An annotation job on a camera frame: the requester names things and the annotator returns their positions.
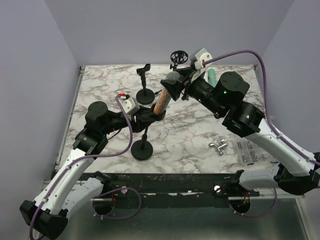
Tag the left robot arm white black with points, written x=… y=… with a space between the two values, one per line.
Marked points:
x=48 y=214

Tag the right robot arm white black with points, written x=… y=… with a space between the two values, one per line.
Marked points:
x=293 y=174

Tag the black round base clip stand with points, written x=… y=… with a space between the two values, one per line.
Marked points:
x=142 y=149

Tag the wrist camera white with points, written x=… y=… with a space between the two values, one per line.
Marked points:
x=129 y=104
x=196 y=62

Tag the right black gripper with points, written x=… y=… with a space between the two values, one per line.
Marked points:
x=175 y=89

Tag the glitter silver mesh microphone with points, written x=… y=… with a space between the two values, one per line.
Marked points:
x=165 y=97

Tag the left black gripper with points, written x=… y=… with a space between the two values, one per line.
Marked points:
x=139 y=125

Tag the chrome faucet fitting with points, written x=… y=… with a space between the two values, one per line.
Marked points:
x=219 y=146

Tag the black tripod shock mount stand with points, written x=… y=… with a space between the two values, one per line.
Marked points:
x=178 y=57

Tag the aluminium extrusion frame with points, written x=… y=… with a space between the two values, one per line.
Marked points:
x=62 y=145

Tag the clear screw organizer box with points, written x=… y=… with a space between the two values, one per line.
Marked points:
x=250 y=154

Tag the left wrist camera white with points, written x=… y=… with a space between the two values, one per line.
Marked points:
x=129 y=104

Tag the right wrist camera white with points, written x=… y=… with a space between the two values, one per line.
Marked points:
x=196 y=62

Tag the mint green microphone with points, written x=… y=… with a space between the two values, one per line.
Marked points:
x=212 y=80

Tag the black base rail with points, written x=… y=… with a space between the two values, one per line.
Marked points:
x=164 y=190

